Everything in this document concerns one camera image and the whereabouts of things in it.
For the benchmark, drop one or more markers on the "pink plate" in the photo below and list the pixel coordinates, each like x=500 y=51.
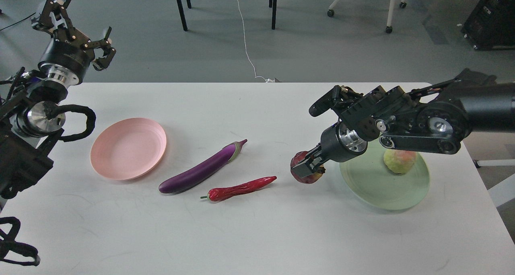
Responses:
x=128 y=149

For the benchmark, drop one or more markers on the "black equipment case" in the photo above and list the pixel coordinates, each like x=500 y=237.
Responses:
x=491 y=25

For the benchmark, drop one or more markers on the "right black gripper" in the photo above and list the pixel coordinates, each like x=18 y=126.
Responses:
x=338 y=143

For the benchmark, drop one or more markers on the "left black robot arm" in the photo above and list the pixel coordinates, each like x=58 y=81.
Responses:
x=33 y=118

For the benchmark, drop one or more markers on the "red chili pepper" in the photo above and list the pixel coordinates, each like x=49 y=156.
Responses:
x=221 y=194

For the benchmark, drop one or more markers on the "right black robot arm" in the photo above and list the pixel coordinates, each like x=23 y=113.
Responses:
x=434 y=119

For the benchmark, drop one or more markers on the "green plate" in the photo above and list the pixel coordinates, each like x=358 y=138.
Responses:
x=368 y=177

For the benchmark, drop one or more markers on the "black table leg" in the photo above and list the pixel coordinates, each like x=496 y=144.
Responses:
x=273 y=5
x=182 y=14

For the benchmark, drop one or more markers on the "black table leg right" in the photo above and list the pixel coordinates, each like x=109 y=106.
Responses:
x=273 y=5

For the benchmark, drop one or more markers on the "yellow green peach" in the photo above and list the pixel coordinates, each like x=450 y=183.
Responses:
x=399 y=161

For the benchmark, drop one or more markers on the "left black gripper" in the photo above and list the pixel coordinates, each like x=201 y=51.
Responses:
x=60 y=55

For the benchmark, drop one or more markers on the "purple eggplant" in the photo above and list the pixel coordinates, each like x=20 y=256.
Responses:
x=194 y=176

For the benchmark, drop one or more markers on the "red pomegranate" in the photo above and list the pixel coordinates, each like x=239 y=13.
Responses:
x=308 y=180

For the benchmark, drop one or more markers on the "black table leg left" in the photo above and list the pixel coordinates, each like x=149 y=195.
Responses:
x=182 y=14

